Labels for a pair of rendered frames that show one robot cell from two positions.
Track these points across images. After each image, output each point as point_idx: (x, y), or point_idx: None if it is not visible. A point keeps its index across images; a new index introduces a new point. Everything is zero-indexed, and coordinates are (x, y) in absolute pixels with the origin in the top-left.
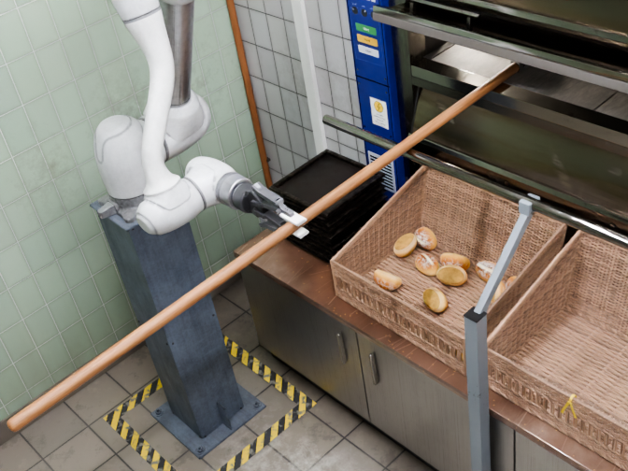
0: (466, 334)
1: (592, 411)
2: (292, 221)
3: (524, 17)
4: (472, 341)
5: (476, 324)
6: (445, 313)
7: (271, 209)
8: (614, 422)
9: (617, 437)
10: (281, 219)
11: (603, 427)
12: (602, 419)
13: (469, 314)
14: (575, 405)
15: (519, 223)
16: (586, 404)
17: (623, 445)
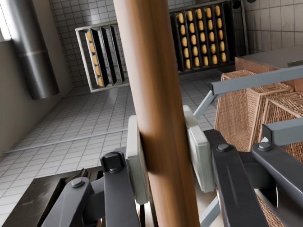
0: (296, 124)
1: (296, 112)
2: (129, 125)
3: None
4: (299, 120)
5: (266, 124)
6: None
7: (127, 201)
8: (285, 107)
9: (296, 104)
10: (221, 211)
11: (301, 108)
12: (293, 110)
13: (268, 133)
14: None
15: (203, 216)
16: (297, 117)
17: (298, 102)
